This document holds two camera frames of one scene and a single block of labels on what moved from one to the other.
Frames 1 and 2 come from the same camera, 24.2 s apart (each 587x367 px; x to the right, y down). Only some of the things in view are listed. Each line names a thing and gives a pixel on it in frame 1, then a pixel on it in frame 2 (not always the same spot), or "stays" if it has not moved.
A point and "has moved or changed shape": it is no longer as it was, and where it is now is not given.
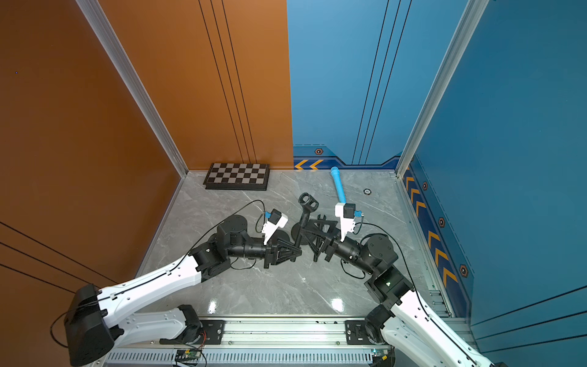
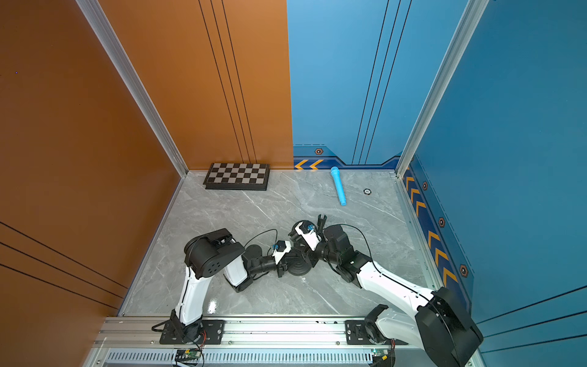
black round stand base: (280, 234) has moved or changed shape
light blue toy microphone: (335, 173) stays
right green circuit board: (379, 352) stays
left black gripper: (272, 252) -> (283, 267)
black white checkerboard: (237, 177) stays
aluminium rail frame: (266, 341) stays
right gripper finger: (333, 232) -> (299, 238)
